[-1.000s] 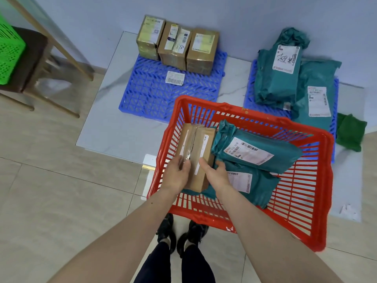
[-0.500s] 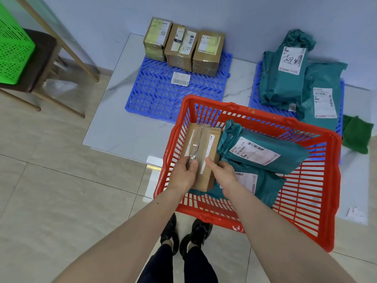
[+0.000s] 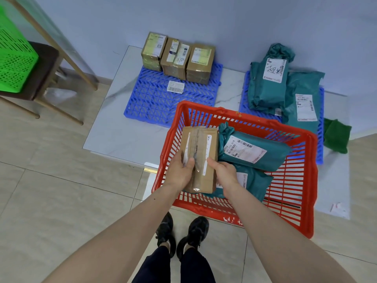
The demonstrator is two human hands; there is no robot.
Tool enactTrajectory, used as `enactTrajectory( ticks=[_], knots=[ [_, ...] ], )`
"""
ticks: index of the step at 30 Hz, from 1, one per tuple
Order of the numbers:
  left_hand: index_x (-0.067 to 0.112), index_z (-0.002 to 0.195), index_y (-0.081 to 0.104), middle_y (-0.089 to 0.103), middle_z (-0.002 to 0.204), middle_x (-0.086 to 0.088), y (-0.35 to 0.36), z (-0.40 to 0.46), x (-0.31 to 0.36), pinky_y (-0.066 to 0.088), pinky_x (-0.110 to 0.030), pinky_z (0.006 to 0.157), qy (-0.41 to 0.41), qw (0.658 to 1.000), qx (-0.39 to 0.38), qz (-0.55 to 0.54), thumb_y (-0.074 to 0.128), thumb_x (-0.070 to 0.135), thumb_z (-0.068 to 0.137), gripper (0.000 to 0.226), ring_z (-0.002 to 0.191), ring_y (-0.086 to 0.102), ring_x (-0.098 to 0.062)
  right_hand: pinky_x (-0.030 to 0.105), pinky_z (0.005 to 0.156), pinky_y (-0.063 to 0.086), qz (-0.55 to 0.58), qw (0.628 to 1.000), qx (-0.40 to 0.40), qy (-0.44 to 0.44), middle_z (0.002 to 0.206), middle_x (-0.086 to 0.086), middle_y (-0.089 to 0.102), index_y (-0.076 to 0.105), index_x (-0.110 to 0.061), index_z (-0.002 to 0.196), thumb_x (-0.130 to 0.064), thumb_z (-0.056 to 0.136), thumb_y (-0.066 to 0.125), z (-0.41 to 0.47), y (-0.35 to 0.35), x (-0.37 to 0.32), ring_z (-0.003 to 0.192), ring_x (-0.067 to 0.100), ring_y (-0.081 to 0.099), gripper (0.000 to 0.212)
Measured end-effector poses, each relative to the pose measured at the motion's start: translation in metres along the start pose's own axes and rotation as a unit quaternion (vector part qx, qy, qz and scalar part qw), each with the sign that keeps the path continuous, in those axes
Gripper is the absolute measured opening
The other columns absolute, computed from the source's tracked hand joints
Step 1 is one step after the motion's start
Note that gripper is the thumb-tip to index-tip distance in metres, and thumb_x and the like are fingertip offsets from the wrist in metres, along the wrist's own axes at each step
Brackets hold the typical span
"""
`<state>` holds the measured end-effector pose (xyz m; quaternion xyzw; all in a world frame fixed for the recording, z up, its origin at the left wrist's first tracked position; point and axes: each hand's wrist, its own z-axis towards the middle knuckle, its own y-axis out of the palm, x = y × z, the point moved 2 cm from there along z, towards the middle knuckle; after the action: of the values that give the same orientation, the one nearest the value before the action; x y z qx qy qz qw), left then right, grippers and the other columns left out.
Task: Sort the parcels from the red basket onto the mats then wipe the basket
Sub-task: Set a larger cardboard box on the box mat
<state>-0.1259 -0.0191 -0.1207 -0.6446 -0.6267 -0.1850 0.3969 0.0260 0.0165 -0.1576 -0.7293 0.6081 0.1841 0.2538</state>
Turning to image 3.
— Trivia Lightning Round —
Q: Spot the red plastic basket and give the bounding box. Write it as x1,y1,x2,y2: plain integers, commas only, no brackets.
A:
152,100,318,239

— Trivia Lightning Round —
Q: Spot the long teal mailer bag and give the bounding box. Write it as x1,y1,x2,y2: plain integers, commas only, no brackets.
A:
281,70,326,134

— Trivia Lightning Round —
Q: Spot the person's right forearm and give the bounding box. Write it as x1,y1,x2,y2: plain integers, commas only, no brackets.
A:
225,182,357,283

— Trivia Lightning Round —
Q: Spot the person's left forearm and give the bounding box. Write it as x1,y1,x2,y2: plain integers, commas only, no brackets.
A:
42,182,180,283

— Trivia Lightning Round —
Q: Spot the large taped cardboard box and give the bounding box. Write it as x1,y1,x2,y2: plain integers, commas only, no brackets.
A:
179,126,220,194

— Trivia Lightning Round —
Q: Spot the blue plastic pallet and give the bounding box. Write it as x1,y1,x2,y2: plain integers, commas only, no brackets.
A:
123,62,223,128
238,70,324,165

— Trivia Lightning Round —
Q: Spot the person's black shoe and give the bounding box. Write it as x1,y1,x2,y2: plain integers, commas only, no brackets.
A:
176,216,210,261
155,212,177,258

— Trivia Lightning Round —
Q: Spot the person's left hand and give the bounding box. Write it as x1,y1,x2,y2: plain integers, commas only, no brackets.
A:
163,150,196,192

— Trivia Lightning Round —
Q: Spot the yellow label cardboard box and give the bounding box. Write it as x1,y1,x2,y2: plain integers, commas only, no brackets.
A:
141,32,168,72

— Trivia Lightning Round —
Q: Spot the wooden chair dark seat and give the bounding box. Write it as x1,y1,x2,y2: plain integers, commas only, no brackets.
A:
0,0,98,126

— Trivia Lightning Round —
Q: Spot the person's right leg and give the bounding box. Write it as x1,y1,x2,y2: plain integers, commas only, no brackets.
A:
179,247,216,283

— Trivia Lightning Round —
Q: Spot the handwritten label teal mailer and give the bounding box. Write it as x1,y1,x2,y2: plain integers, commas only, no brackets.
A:
247,43,296,111

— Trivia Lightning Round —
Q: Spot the person's leg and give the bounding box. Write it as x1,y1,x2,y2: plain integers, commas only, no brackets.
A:
132,246,171,283
179,247,216,283

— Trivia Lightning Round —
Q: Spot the person's black left shoe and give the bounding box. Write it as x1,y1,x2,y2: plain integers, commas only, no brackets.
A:
155,212,177,258

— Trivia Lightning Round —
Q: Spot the person's black right shoe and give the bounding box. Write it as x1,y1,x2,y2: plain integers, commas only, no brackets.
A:
176,216,210,261

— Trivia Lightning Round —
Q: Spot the green cloth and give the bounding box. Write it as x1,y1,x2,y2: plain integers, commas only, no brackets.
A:
323,118,353,154

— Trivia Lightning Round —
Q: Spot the green plastic basket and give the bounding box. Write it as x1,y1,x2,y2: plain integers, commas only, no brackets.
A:
0,6,39,93

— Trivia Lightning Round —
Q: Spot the person's left leg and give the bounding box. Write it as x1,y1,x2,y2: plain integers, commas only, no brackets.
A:
132,246,171,283

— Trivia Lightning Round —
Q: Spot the small cardboard box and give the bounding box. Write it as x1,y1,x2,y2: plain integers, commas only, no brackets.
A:
186,44,216,85

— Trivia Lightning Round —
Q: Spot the person's right hand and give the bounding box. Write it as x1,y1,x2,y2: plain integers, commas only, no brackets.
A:
207,157,241,198

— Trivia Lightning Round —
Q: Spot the taped brown cardboard box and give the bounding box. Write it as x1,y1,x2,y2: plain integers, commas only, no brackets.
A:
161,37,192,81

